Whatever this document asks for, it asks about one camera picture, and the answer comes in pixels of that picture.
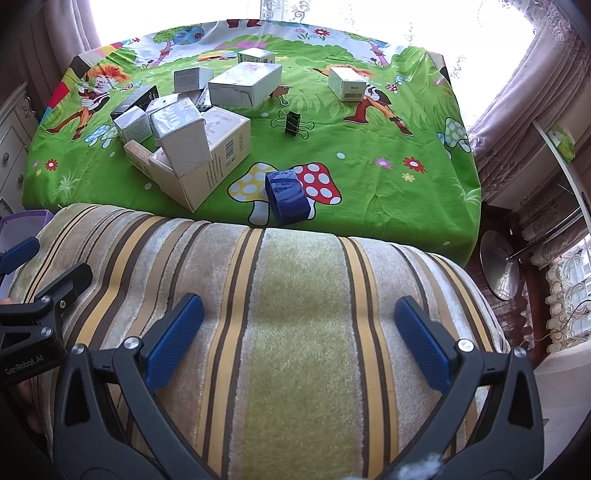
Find purple cardboard box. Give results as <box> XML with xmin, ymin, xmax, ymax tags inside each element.
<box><xmin>0</xmin><ymin>209</ymin><xmax>55</xmax><ymax>259</ymax></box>

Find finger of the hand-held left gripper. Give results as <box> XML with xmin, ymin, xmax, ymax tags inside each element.
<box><xmin>0</xmin><ymin>235</ymin><xmax>40</xmax><ymax>278</ymax></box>
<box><xmin>0</xmin><ymin>261</ymin><xmax>93</xmax><ymax>325</ymax></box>

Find glass side table chrome base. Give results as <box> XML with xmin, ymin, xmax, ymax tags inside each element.
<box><xmin>480</xmin><ymin>120</ymin><xmax>591</xmax><ymax>302</ymax></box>

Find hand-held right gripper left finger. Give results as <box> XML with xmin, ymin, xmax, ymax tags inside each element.
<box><xmin>52</xmin><ymin>293</ymin><xmax>218</xmax><ymax>480</ymax></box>

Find white box with green print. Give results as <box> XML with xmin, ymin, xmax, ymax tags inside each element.
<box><xmin>238</xmin><ymin>47</ymin><xmax>276</xmax><ymax>65</ymax></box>

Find white film-wrapped box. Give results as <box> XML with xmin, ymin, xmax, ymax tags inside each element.
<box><xmin>150</xmin><ymin>98</ymin><xmax>208</xmax><ymax>171</ymax></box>

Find cream ornate dresser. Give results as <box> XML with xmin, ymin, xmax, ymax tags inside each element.
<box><xmin>0</xmin><ymin>83</ymin><xmax>42</xmax><ymax>208</ymax></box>

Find brown curtain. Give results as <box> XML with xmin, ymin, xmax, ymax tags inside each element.
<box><xmin>0</xmin><ymin>0</ymin><xmax>105</xmax><ymax>107</ymax></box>

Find small white cube box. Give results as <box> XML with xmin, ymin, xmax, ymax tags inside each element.
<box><xmin>114</xmin><ymin>106</ymin><xmax>155</xmax><ymax>144</ymax></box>

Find white lace curtain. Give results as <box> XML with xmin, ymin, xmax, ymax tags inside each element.
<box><xmin>259</xmin><ymin>0</ymin><xmax>467</xmax><ymax>61</ymax></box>

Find green cartoon printed tablecloth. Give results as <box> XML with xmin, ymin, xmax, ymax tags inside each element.
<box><xmin>21</xmin><ymin>18</ymin><xmax>483</xmax><ymax>278</ymax></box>

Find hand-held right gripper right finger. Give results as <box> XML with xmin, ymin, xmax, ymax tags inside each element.
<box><xmin>394</xmin><ymin>295</ymin><xmax>546</xmax><ymax>480</ymax></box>

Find plain grey-white cube box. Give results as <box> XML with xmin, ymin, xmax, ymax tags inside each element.
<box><xmin>174</xmin><ymin>68</ymin><xmax>214</xmax><ymax>92</ymax></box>

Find black product box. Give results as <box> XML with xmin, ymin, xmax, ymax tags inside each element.
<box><xmin>110</xmin><ymin>84</ymin><xmax>160</xmax><ymax>121</ymax></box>

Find black binder clip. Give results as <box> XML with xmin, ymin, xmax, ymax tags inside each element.
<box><xmin>271</xmin><ymin>110</ymin><xmax>315</xmax><ymax>138</ymax></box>

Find white box with barcode label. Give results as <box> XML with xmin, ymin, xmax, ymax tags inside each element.
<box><xmin>328</xmin><ymin>65</ymin><xmax>370</xmax><ymax>101</ymax></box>

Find white box with pink blot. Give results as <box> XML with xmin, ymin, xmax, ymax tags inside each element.
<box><xmin>208</xmin><ymin>61</ymin><xmax>283</xmax><ymax>110</ymax></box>

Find mauve curtain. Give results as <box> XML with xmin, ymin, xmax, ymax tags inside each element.
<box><xmin>466</xmin><ymin>14</ymin><xmax>591</xmax><ymax>176</ymax></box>

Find large beige printed box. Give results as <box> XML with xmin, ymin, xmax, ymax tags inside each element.
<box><xmin>148</xmin><ymin>107</ymin><xmax>252</xmax><ymax>213</ymax></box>

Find blue tape roll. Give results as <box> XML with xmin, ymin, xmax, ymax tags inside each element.
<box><xmin>264</xmin><ymin>168</ymin><xmax>311</xmax><ymax>227</ymax></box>

